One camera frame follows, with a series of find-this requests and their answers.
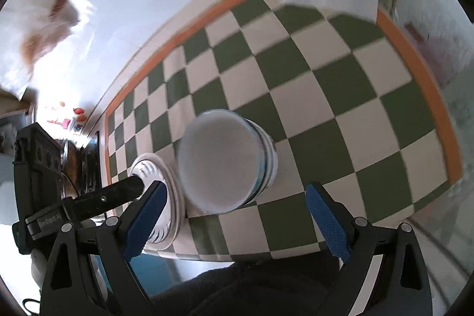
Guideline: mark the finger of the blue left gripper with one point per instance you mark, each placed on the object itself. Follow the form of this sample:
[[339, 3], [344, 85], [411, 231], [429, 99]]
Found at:
[[108, 198]]

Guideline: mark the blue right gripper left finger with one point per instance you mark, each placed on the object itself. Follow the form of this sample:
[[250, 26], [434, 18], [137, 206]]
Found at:
[[139, 219]]

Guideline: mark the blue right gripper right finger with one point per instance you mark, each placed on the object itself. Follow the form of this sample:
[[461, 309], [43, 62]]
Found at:
[[331, 228]]

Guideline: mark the white bowl pink blue pattern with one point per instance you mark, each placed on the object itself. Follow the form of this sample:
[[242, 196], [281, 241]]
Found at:
[[225, 161]]

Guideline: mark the white plate striped rim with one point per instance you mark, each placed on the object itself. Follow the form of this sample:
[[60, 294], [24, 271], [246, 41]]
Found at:
[[160, 219]]

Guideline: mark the black wok on stove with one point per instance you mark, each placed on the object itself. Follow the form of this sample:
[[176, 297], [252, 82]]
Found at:
[[80, 167]]

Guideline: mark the green white checkered mat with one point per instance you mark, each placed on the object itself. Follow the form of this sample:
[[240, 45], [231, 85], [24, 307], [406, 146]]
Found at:
[[348, 103]]

